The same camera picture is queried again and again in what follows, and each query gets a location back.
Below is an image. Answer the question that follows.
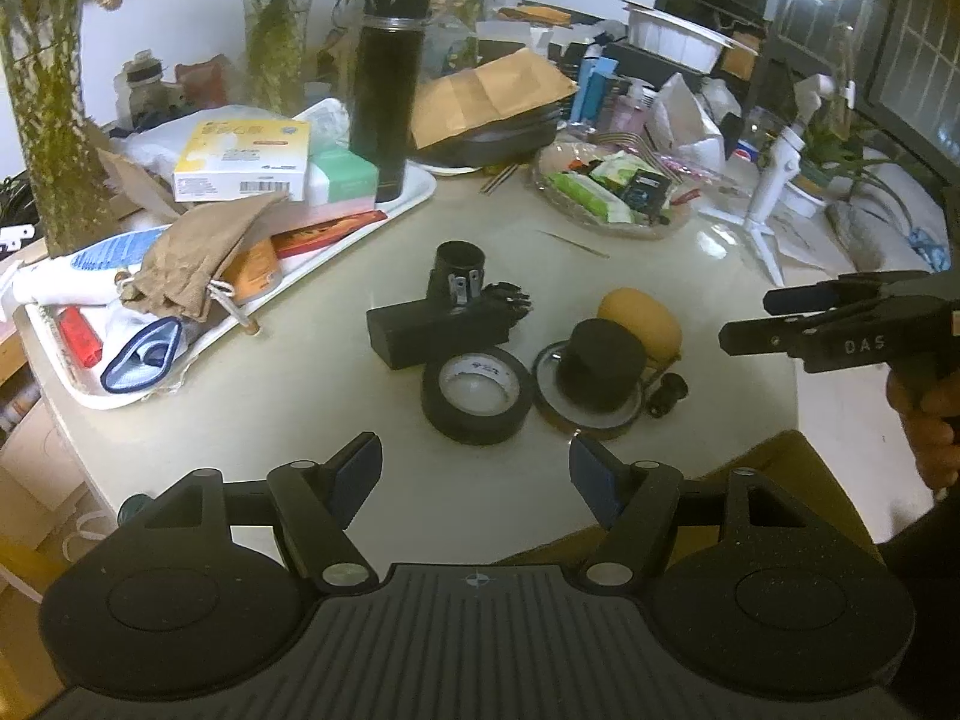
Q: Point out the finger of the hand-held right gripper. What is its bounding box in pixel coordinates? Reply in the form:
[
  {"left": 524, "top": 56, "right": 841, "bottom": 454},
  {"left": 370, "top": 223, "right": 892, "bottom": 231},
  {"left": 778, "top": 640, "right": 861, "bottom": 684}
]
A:
[
  {"left": 718, "top": 298, "right": 947, "bottom": 357},
  {"left": 763, "top": 270, "right": 935, "bottom": 316}
]

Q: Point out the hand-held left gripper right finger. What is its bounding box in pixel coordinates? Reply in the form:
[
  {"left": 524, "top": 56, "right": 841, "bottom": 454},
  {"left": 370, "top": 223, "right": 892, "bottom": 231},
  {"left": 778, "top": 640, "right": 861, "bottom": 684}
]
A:
[{"left": 568, "top": 435, "right": 826, "bottom": 592}]

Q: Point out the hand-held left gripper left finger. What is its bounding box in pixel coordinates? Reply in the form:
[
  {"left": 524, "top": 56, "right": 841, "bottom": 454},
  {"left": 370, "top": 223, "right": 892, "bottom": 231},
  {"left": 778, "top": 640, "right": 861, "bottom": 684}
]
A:
[{"left": 120, "top": 431, "right": 385, "bottom": 595}]

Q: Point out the black cylinder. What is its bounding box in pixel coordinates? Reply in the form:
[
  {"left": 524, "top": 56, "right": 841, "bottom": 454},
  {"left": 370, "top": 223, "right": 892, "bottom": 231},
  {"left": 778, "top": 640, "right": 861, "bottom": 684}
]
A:
[{"left": 555, "top": 319, "right": 647, "bottom": 413}]

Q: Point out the person's right forearm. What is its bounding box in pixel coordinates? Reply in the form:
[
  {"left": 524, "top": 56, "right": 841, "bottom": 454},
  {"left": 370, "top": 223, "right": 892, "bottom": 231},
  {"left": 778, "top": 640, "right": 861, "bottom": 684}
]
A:
[{"left": 874, "top": 493, "right": 960, "bottom": 720}]

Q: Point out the person's right hand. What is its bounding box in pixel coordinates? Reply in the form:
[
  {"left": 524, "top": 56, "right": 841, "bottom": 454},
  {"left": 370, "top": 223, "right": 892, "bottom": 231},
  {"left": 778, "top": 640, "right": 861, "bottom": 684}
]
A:
[{"left": 887, "top": 371, "right": 960, "bottom": 494}]

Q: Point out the potted green plant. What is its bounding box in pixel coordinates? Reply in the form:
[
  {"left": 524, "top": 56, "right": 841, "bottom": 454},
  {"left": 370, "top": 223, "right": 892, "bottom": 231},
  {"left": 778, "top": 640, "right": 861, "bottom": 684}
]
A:
[{"left": 780, "top": 109, "right": 927, "bottom": 220}]

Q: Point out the yellow sponge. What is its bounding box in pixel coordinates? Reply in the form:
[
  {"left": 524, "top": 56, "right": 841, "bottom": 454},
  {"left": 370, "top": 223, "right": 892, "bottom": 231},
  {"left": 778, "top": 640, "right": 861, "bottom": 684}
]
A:
[{"left": 598, "top": 286, "right": 683, "bottom": 362}]

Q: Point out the black tape roll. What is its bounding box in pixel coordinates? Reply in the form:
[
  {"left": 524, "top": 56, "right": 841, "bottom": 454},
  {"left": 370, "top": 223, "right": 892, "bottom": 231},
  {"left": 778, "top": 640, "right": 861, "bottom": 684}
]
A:
[{"left": 420, "top": 349, "right": 535, "bottom": 445}]

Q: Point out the white gimbal tripod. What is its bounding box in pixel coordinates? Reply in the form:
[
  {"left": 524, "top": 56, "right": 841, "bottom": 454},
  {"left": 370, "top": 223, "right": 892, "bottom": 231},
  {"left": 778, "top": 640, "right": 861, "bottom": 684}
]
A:
[{"left": 697, "top": 75, "right": 856, "bottom": 287}]

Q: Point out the black rectangular box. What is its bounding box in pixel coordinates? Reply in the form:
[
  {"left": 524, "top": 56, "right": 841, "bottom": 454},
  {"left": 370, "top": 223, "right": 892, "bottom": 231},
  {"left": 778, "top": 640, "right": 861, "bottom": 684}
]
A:
[{"left": 366, "top": 296, "right": 497, "bottom": 370}]

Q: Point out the black snack packet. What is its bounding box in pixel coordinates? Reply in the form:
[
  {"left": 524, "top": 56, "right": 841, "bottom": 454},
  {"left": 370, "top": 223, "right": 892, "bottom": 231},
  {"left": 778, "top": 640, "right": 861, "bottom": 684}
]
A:
[{"left": 621, "top": 169, "right": 672, "bottom": 215}]

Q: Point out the black ridged part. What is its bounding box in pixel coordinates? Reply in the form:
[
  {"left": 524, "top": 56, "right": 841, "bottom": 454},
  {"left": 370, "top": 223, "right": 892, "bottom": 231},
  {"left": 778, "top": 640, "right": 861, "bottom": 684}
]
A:
[{"left": 484, "top": 281, "right": 535, "bottom": 331}]

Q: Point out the white plastic bag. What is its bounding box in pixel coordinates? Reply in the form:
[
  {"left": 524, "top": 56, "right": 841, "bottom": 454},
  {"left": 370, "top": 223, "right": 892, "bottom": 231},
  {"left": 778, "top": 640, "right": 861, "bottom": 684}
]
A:
[{"left": 645, "top": 73, "right": 747, "bottom": 181}]

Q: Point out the green wipe packet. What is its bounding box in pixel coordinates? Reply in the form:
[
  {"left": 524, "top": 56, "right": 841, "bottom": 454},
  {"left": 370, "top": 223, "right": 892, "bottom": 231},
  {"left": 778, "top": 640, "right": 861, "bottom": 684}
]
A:
[{"left": 547, "top": 169, "right": 635, "bottom": 224}]

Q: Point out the orange packet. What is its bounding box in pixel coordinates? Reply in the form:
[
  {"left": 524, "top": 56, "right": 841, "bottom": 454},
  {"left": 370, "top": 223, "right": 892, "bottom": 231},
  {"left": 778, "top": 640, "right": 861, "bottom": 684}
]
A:
[{"left": 225, "top": 236, "right": 282, "bottom": 301}]

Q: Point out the glass bowl of snacks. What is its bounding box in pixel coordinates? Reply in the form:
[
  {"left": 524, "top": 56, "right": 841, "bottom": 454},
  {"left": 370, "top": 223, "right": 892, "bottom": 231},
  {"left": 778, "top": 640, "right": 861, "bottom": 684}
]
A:
[{"left": 531, "top": 142, "right": 702, "bottom": 239}]

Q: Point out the black cylindrical adapter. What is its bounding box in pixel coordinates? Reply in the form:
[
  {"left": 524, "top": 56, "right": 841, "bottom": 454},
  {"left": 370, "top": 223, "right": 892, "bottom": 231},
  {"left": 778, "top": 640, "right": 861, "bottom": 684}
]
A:
[{"left": 427, "top": 240, "right": 488, "bottom": 310}]

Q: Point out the red flat packet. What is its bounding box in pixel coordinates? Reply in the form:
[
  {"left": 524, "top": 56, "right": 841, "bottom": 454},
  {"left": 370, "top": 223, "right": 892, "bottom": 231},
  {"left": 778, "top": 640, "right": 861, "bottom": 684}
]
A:
[{"left": 270, "top": 210, "right": 387, "bottom": 257}]

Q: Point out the blue trimmed white pouch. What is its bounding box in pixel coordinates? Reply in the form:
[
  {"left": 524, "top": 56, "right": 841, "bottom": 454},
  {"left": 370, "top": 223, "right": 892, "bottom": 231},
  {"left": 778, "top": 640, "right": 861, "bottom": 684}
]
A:
[{"left": 101, "top": 317, "right": 185, "bottom": 393}]

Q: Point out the pink pump bottle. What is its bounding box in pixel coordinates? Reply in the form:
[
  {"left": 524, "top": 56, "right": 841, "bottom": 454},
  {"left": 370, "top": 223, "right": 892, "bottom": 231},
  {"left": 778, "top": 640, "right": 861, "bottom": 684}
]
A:
[{"left": 609, "top": 79, "right": 653, "bottom": 134}]

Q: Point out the brown cloth pouch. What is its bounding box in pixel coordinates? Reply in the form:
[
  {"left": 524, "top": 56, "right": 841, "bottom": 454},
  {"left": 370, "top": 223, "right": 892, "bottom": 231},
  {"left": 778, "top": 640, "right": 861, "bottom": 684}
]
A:
[{"left": 120, "top": 191, "right": 290, "bottom": 322}]

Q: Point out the window with metal grille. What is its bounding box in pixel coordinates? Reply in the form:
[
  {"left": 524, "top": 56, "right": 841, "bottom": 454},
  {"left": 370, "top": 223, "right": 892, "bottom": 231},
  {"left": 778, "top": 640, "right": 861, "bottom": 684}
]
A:
[{"left": 862, "top": 0, "right": 960, "bottom": 188}]

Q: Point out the blue box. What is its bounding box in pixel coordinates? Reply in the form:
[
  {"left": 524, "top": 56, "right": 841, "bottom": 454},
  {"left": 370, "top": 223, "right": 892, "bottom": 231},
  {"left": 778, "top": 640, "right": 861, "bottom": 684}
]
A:
[{"left": 570, "top": 56, "right": 620, "bottom": 125}]

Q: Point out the green tissue box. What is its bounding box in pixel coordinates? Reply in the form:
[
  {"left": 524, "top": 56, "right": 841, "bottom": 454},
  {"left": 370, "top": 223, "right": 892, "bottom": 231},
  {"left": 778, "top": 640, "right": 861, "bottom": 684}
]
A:
[{"left": 304, "top": 146, "right": 380, "bottom": 209}]

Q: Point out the red lighter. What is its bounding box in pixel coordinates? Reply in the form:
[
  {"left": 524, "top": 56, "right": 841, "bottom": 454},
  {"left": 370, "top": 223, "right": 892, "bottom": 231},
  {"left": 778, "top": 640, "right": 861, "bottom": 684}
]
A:
[{"left": 58, "top": 306, "right": 104, "bottom": 368}]

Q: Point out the black case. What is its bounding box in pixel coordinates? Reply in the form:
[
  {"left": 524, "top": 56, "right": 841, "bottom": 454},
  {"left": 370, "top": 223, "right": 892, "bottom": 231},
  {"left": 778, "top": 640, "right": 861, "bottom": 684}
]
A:
[{"left": 409, "top": 109, "right": 563, "bottom": 170}]

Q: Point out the white tray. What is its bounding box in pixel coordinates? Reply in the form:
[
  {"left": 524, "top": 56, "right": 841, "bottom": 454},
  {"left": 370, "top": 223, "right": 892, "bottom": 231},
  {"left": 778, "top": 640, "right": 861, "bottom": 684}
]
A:
[{"left": 15, "top": 165, "right": 437, "bottom": 410}]

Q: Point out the yellow box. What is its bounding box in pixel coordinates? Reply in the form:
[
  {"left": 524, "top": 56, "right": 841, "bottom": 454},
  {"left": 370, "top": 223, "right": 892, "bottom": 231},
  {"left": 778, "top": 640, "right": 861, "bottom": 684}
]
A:
[{"left": 172, "top": 118, "right": 312, "bottom": 203}]

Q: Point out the white blue tube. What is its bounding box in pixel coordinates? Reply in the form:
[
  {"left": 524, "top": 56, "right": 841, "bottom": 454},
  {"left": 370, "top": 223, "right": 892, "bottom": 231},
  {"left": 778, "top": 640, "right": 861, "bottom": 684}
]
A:
[{"left": 13, "top": 225, "right": 177, "bottom": 305}]

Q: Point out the brown paper envelope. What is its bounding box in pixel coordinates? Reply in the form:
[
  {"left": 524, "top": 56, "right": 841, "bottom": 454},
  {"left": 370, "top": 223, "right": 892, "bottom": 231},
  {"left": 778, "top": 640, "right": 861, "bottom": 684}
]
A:
[{"left": 411, "top": 47, "right": 578, "bottom": 149}]

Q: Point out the black thermos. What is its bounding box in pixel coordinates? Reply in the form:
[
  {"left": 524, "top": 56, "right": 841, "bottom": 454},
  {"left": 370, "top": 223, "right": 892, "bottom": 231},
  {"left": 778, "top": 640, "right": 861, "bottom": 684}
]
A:
[{"left": 349, "top": 0, "right": 432, "bottom": 203}]

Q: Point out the glass vase with plant stems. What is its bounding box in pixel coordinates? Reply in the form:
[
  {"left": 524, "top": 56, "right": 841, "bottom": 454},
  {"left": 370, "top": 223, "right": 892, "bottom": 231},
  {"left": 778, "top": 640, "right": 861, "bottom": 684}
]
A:
[
  {"left": 236, "top": 0, "right": 320, "bottom": 117},
  {"left": 0, "top": 0, "right": 226, "bottom": 256},
  {"left": 424, "top": 0, "right": 496, "bottom": 80}
]

